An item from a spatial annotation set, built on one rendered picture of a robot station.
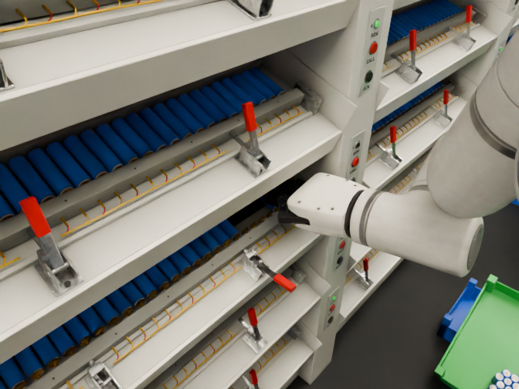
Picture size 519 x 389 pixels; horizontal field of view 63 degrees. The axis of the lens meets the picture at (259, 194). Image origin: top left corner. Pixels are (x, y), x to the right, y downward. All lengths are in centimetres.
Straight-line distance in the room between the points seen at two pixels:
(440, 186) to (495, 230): 137
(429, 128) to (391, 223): 59
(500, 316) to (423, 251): 78
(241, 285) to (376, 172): 42
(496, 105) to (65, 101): 32
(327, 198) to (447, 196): 23
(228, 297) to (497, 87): 46
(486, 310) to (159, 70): 113
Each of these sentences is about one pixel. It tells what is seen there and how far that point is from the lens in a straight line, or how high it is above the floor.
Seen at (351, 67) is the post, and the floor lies 83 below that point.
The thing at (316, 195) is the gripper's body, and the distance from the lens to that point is 65.
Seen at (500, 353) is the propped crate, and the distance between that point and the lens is 132.
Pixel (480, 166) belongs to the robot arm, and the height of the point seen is 85.
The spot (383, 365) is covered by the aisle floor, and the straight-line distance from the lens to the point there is 127.
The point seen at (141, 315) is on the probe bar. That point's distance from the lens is 60.
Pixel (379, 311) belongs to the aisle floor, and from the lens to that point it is 138.
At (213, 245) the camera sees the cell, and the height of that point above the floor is 59.
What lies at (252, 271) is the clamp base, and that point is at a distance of 67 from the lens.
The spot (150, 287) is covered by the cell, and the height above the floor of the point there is 59.
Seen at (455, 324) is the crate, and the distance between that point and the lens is 142.
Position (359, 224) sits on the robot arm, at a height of 66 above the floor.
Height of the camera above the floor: 105
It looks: 36 degrees down
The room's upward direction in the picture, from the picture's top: straight up
